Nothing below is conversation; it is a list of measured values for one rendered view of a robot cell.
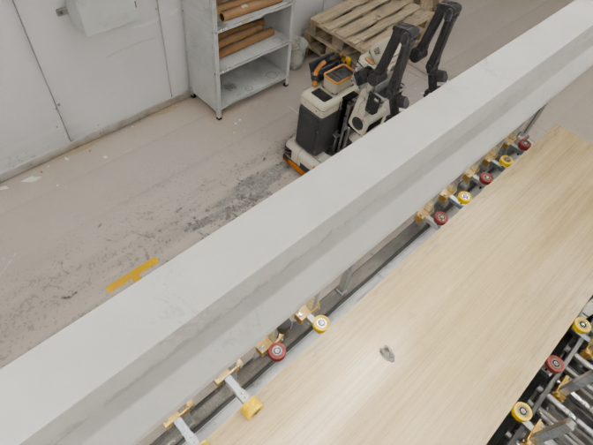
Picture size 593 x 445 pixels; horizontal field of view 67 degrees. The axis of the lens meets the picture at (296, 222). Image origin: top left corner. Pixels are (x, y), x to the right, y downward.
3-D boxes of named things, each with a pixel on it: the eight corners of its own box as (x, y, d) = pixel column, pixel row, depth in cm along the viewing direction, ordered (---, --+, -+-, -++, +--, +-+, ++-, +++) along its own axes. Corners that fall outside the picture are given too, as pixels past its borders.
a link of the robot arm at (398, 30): (404, 14, 249) (393, 19, 244) (423, 29, 246) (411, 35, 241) (375, 75, 287) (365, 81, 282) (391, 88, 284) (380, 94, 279)
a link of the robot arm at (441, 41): (456, 2, 269) (446, 7, 263) (464, 5, 266) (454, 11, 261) (431, 64, 303) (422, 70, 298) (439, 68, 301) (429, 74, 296)
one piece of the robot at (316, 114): (291, 152, 385) (301, 66, 319) (334, 125, 411) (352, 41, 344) (319, 174, 372) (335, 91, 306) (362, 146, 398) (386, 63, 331)
